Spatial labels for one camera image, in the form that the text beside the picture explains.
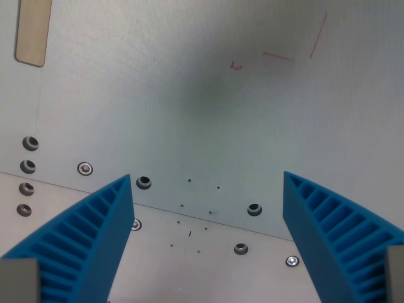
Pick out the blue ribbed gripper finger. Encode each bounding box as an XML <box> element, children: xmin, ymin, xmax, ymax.
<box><xmin>0</xmin><ymin>174</ymin><xmax>136</xmax><ymax>303</ymax></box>
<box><xmin>282</xmin><ymin>170</ymin><xmax>404</xmax><ymax>303</ymax></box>

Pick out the grey metal plate with holes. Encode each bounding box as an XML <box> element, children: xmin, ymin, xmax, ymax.
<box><xmin>0</xmin><ymin>0</ymin><xmax>404</xmax><ymax>243</ymax></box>

